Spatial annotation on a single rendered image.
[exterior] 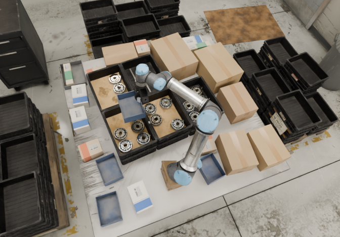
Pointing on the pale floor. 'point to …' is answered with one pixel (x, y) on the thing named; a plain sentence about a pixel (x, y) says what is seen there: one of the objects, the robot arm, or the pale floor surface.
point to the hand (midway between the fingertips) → (140, 102)
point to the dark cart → (19, 45)
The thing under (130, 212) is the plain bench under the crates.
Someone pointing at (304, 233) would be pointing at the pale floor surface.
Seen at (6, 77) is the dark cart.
